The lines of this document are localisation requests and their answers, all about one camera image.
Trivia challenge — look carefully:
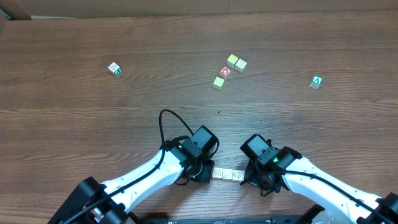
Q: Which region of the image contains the white patterned block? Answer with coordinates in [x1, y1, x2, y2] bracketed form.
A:
[212, 167, 223, 179]

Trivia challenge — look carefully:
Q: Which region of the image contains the yellow block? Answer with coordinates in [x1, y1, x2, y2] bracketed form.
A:
[222, 169, 233, 180]
[227, 54, 239, 68]
[213, 77, 224, 90]

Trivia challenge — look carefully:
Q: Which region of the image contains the white block green edge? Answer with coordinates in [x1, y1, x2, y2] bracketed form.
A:
[232, 170, 245, 182]

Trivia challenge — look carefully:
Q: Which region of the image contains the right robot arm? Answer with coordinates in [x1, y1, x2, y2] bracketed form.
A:
[240, 134, 397, 223]

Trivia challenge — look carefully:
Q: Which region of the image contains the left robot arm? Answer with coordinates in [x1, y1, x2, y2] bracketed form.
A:
[50, 126, 220, 224]

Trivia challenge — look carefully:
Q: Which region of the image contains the red circle block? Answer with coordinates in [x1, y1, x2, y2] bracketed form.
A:
[219, 66, 231, 80]

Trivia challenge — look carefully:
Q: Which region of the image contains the green letter block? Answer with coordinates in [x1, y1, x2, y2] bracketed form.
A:
[309, 75, 323, 89]

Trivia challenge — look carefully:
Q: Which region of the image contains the white block far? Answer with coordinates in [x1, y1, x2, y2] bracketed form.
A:
[234, 58, 247, 73]

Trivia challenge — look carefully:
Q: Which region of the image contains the white block green side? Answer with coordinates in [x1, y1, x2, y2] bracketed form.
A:
[108, 62, 122, 77]

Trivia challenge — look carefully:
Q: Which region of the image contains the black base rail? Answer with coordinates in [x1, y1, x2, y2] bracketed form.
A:
[138, 215, 303, 224]

